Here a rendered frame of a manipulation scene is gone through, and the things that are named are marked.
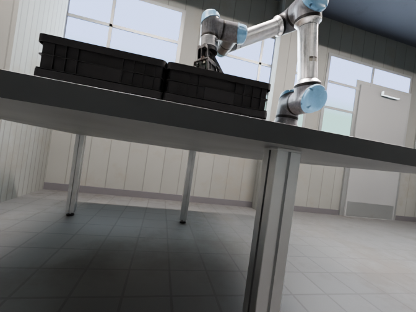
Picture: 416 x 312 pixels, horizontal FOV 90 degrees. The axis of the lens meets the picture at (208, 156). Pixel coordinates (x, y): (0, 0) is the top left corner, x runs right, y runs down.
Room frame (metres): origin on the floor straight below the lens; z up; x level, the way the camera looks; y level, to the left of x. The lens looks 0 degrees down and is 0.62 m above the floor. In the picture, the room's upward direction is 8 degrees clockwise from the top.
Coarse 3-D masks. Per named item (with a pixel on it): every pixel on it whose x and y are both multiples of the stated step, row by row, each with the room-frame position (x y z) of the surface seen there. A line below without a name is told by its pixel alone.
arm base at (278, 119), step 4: (276, 116) 1.10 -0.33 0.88; (280, 116) 1.07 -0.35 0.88; (284, 116) 1.06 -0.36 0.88; (288, 116) 1.05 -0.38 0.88; (292, 116) 1.05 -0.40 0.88; (276, 120) 1.09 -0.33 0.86; (280, 120) 1.06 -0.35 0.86; (284, 120) 1.05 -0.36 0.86; (288, 120) 1.05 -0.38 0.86; (292, 120) 1.05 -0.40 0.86; (296, 120) 1.06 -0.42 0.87; (292, 124) 1.04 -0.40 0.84; (296, 124) 1.06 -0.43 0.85
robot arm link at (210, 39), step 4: (204, 36) 0.81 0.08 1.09; (208, 36) 0.80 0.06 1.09; (212, 36) 0.80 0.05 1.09; (200, 40) 0.83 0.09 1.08; (204, 40) 0.81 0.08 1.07; (208, 40) 0.80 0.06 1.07; (212, 40) 0.80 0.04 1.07; (216, 40) 0.81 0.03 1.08; (200, 44) 0.82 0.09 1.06; (208, 44) 0.80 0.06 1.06; (212, 44) 0.80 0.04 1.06; (216, 44) 0.82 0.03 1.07; (204, 48) 0.82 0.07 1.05
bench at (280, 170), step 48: (0, 96) 0.29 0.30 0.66; (48, 96) 0.30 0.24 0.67; (96, 96) 0.32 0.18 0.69; (192, 144) 0.83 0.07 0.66; (240, 144) 0.51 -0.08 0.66; (288, 144) 0.39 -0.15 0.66; (336, 144) 0.41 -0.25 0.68; (384, 144) 0.44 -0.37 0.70; (288, 192) 0.45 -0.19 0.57; (288, 240) 0.45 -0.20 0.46
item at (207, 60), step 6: (198, 48) 0.80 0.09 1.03; (210, 48) 0.80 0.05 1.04; (216, 48) 0.82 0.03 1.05; (198, 54) 0.80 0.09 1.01; (204, 54) 0.81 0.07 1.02; (210, 54) 0.83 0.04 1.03; (216, 54) 0.85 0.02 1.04; (198, 60) 0.80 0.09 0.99; (204, 60) 0.78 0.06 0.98; (210, 60) 0.79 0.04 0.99; (198, 66) 0.80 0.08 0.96; (204, 66) 0.78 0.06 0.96; (210, 66) 0.79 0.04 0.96; (216, 66) 0.83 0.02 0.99
